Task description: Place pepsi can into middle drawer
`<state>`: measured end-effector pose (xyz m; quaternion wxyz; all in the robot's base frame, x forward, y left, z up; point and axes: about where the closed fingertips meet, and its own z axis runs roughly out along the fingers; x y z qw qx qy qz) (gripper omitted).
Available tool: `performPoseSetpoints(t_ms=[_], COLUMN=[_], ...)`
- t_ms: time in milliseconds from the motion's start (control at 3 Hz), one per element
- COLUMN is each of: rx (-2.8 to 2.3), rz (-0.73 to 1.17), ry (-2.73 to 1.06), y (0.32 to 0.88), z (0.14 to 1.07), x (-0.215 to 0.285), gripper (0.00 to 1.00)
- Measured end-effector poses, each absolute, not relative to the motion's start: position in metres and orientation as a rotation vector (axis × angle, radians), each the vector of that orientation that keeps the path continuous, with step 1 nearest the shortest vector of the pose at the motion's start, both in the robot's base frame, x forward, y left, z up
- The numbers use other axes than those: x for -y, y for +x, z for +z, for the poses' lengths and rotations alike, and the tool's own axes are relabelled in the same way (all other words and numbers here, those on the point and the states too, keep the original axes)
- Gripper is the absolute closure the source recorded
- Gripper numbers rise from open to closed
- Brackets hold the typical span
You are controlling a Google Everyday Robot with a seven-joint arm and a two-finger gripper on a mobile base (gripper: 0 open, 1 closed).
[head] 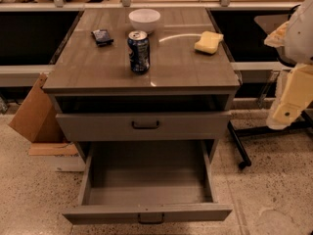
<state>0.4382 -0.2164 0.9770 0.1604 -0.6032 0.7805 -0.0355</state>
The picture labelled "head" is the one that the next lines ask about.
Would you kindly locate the white ceramic bowl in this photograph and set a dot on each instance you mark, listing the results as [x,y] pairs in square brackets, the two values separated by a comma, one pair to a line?
[144,19]

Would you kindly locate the brown cardboard box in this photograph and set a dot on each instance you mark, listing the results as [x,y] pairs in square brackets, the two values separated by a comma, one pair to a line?
[35,120]

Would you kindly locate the open grey middle drawer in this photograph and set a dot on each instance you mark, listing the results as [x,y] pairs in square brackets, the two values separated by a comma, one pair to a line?
[123,179]

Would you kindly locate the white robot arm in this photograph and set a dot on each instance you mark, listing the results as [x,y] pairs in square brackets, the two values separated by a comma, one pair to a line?
[296,38]

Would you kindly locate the grey drawer cabinet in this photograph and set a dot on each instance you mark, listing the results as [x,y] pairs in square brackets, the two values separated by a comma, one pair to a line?
[182,98]

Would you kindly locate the black lower drawer handle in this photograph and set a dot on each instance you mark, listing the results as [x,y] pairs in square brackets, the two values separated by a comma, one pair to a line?
[150,218]

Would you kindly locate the grey upper drawer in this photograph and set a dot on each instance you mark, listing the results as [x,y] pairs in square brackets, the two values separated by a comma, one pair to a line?
[117,127]

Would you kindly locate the wooden plank on floor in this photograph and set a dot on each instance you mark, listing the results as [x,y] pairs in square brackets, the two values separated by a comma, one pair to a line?
[52,149]

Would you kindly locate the yellow sponge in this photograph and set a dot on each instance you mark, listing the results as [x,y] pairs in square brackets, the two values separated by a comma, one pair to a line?
[209,42]

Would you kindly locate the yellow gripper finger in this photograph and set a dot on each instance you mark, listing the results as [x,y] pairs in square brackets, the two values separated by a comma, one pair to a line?
[277,37]
[294,94]

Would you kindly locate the blue pepsi can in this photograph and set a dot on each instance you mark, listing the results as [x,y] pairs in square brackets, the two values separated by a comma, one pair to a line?
[139,51]

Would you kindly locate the black stand with wheels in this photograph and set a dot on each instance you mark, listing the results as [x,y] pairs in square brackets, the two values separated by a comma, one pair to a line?
[276,77]

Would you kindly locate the dark blue snack packet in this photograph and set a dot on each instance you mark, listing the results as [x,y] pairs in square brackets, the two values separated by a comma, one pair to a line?
[102,37]

